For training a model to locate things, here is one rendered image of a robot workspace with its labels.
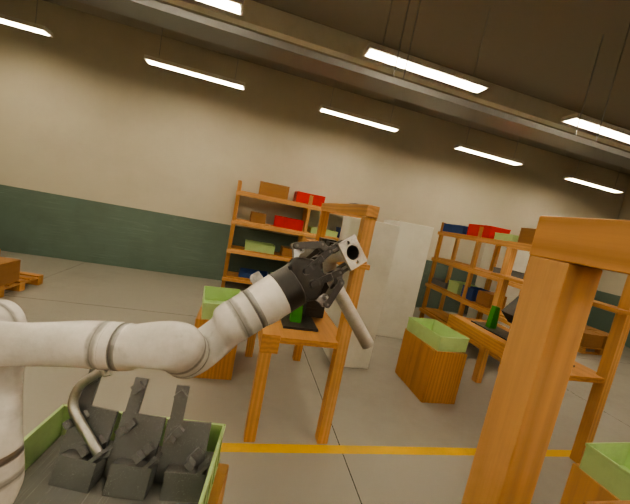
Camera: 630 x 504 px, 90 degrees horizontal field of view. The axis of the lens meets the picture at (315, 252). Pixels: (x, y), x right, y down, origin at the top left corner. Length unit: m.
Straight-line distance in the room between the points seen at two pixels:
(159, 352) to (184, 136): 6.92
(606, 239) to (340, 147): 6.94
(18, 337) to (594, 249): 0.94
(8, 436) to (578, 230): 1.03
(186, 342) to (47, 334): 0.20
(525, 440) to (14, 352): 0.93
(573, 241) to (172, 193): 6.95
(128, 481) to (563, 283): 1.34
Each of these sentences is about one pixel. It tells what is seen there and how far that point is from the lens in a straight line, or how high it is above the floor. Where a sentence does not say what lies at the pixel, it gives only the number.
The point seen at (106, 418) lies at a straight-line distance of 1.44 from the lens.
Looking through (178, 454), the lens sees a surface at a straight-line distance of 1.39.
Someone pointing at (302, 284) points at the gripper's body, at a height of 1.72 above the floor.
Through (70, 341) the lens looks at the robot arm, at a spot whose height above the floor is 1.61.
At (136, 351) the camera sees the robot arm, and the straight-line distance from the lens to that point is 0.52.
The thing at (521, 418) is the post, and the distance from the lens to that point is 0.86.
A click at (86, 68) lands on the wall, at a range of 8.03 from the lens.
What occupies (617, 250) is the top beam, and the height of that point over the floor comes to 1.89.
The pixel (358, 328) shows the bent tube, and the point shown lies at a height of 1.62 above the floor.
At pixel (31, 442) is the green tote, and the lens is 1.54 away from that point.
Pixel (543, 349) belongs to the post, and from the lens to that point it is 0.81.
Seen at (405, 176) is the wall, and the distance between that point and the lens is 8.04.
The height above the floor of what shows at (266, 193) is 2.06.
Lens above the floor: 1.85
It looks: 7 degrees down
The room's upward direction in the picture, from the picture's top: 11 degrees clockwise
